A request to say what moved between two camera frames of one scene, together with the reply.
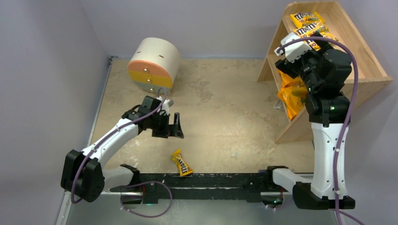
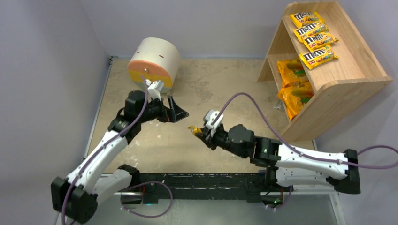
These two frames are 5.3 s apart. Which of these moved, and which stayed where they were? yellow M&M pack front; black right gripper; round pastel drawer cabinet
Moved: black right gripper; yellow M&M pack front
Stayed: round pastel drawer cabinet
